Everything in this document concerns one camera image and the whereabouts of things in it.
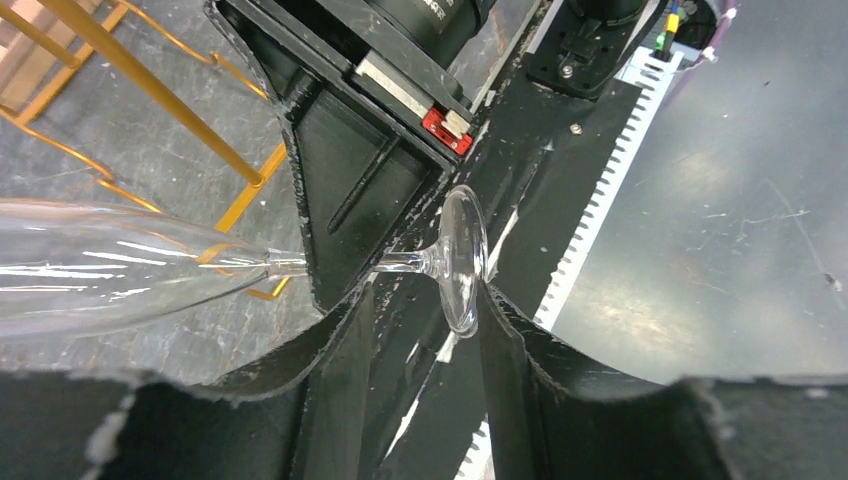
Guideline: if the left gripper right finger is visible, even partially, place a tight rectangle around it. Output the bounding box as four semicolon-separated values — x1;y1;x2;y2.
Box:
477;286;847;479

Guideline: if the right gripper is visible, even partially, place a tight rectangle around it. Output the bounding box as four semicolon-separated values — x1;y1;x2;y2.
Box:
205;1;477;311

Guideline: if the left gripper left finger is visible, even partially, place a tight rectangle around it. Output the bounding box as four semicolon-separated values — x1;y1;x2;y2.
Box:
1;284;374;479

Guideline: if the clear wine glass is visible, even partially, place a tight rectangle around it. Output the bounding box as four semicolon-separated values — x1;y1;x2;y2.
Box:
1;185;488;341

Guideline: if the gold wire glass rack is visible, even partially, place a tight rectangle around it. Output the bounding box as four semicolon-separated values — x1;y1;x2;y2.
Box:
0;0;293;303

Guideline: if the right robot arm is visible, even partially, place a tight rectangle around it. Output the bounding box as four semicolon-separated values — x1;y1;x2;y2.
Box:
204;1;492;311

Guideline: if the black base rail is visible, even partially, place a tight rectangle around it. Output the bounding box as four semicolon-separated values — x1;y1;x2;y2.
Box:
356;1;655;479

